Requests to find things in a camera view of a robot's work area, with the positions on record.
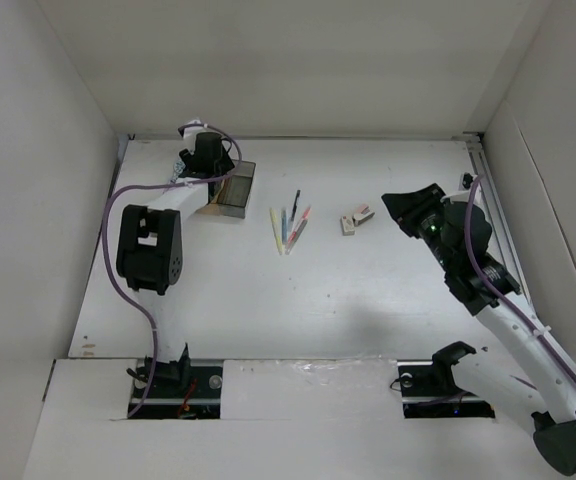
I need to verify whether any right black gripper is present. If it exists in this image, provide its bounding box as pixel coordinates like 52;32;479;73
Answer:
382;183;457;272

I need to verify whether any blue white tape jar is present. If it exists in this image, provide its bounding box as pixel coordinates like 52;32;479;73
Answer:
170;159;186;184

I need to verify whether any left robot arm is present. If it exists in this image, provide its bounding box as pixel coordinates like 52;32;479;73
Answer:
107;124;243;364

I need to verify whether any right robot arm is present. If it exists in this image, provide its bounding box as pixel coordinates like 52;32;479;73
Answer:
382;184;576;476

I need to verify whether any smoky grey plastic container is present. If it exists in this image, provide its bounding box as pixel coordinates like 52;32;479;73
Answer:
216;161;256;219

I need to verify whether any amber plastic container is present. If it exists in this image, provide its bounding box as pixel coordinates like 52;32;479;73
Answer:
196;195;225;216

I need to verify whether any white staple box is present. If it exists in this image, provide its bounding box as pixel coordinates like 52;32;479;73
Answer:
340;215;355;236

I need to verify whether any yellow highlighter pen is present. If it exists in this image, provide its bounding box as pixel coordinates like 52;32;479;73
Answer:
269;208;283;256

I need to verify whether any grey highlighter pen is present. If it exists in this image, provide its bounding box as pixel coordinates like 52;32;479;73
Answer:
284;219;308;255

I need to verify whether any pink highlighter pen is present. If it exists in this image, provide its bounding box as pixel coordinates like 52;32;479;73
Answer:
288;205;311;244

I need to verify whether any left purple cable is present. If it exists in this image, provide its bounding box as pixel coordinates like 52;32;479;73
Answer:
100;122;245;419

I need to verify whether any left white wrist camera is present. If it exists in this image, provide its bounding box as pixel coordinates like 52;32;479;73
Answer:
177;118;207;148

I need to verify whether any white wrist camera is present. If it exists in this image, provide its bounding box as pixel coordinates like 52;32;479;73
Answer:
177;118;207;148
441;172;484;208

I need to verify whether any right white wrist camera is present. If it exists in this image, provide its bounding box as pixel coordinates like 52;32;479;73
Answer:
441;172;484;208

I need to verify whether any aluminium rail right side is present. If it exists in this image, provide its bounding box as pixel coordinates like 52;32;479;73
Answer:
462;133;532;305

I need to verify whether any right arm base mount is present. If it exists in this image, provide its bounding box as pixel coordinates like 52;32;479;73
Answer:
390;360;496;419

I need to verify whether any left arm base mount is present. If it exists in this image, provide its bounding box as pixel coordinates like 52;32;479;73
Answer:
129;358;223;420

